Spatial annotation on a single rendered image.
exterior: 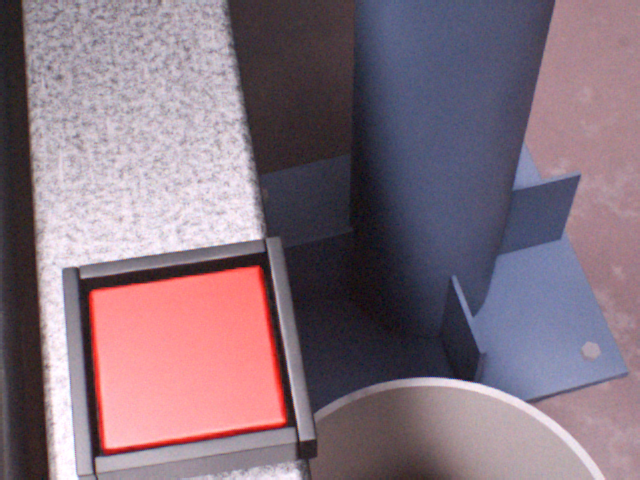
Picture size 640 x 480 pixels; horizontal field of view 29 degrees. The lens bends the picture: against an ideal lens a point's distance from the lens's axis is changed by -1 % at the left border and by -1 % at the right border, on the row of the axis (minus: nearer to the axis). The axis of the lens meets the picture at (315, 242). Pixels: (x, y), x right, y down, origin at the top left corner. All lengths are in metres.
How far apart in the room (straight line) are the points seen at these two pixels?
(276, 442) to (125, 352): 0.06
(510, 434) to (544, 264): 0.47
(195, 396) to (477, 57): 0.65
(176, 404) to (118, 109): 0.13
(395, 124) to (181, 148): 0.65
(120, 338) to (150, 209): 0.06
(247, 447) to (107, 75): 0.17
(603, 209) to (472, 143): 0.48
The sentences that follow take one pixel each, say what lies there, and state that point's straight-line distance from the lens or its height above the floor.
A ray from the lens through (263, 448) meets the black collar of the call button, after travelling 0.39.
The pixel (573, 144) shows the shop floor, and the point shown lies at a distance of 1.62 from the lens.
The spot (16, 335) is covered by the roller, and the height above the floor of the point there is 0.91.
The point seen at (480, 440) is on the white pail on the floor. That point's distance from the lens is 1.09.
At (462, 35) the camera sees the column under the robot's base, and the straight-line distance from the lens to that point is 0.99.
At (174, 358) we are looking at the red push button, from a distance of 0.41.
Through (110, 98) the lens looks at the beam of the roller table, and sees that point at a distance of 0.49.
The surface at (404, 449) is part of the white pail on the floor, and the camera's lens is 1.13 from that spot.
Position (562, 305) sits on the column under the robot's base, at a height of 0.01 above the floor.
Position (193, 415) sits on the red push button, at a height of 0.93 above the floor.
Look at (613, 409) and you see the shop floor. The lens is 1.45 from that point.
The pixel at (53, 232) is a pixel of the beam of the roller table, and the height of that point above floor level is 0.92.
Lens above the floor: 1.29
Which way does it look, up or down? 59 degrees down
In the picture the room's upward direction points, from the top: 1 degrees counter-clockwise
